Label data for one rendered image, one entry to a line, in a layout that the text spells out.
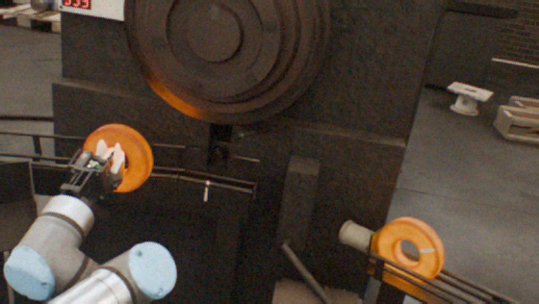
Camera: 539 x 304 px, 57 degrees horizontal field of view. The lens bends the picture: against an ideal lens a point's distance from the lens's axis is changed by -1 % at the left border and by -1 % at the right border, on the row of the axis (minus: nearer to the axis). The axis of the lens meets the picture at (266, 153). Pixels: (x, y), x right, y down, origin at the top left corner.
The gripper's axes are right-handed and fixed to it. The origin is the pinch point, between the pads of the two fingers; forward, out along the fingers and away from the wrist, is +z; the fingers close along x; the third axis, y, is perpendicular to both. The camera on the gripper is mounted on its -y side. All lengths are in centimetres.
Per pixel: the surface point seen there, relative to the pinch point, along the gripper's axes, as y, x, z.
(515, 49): -237, -286, 585
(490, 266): -113, -136, 88
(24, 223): -22.1, 22.7, -8.4
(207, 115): 0.7, -15.5, 17.3
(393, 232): -12, -64, 4
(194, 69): 15.5, -13.5, 13.8
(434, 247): -9, -72, -1
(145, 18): 21.9, 0.0, 20.6
